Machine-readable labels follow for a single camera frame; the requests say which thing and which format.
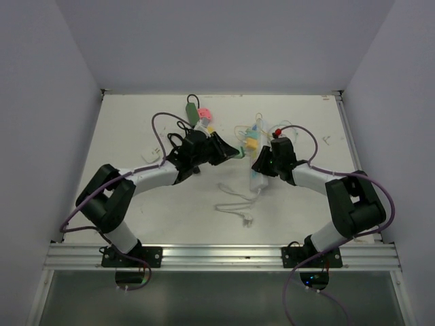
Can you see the pink plug adapter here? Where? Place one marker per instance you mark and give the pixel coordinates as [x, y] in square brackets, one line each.
[204, 114]

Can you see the white power strip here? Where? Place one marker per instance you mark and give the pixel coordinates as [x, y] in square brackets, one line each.
[257, 182]

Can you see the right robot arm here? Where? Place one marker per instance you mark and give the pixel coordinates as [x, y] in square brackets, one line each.
[353, 202]

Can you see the yellow usb charger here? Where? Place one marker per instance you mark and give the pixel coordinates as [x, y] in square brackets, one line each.
[251, 144]

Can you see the green power strip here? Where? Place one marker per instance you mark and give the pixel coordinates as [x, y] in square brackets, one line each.
[192, 114]

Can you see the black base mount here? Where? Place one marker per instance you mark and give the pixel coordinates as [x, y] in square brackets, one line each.
[138, 257]
[297, 255]

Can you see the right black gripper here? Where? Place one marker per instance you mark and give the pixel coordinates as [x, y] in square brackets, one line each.
[261, 165]

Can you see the green usb charger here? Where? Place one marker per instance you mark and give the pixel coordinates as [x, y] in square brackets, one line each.
[241, 153]

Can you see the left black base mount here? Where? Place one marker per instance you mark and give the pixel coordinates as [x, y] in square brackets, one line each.
[138, 257]

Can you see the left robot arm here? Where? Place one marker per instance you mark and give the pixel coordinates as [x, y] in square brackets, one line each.
[107, 197]

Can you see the aluminium front rail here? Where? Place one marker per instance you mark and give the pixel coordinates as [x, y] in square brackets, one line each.
[239, 258]

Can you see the white usb charger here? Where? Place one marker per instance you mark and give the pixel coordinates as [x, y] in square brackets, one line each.
[151, 155]

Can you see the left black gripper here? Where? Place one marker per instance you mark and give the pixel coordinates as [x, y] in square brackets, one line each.
[223, 151]

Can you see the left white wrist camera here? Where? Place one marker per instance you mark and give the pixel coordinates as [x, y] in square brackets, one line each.
[202, 126]

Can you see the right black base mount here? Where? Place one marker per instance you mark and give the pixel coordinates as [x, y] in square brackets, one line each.
[297, 255]

